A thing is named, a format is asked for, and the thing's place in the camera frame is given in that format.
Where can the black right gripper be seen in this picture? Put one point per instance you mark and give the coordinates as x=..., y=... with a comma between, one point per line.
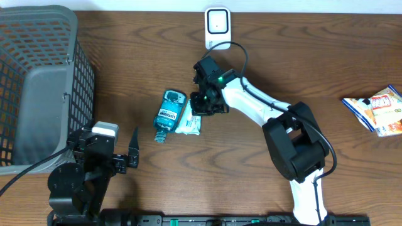
x=196, y=109

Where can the teal wet wipes pack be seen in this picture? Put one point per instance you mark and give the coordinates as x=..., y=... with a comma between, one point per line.
x=189, y=124

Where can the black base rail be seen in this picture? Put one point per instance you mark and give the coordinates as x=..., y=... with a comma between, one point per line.
x=220, y=220

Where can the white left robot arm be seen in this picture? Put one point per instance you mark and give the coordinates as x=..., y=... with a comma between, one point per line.
x=77, y=189

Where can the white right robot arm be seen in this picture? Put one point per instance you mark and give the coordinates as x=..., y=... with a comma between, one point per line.
x=295, y=143

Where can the blue Listerine mouthwash bottle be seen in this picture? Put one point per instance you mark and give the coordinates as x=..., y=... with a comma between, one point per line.
x=166, y=120

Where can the white barcode scanner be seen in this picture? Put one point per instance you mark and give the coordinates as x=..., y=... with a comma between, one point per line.
x=217, y=22

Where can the grey plastic shopping basket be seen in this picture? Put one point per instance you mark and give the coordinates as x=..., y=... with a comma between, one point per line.
x=47, y=87

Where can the yellow snack bag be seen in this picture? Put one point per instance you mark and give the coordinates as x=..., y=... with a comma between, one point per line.
x=380, y=113

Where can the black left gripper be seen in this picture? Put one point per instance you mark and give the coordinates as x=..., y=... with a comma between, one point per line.
x=119, y=166

